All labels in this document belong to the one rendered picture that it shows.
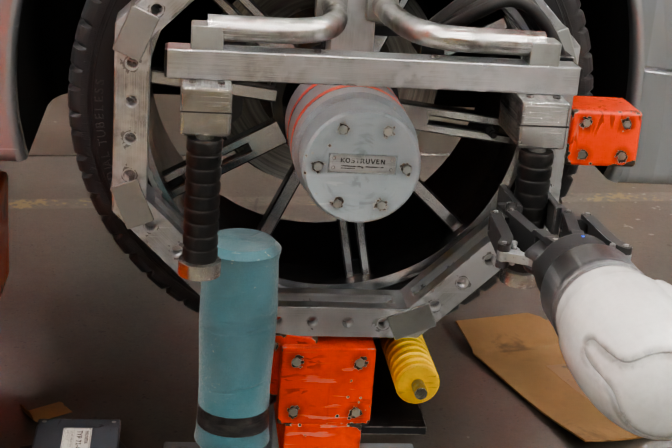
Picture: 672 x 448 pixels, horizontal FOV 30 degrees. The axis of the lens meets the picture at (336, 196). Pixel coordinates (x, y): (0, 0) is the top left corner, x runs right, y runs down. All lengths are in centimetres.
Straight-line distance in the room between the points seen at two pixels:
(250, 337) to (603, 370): 55
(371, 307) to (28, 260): 183
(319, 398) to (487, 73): 52
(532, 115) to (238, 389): 46
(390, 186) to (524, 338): 167
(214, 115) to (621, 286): 44
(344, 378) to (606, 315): 65
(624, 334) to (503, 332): 202
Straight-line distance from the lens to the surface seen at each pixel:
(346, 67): 126
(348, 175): 134
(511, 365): 286
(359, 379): 159
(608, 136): 155
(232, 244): 141
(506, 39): 129
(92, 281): 316
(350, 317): 156
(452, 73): 128
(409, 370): 162
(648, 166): 175
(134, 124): 146
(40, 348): 283
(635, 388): 96
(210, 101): 123
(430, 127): 160
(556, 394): 277
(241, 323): 141
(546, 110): 128
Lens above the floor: 126
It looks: 19 degrees down
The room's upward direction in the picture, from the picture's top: 4 degrees clockwise
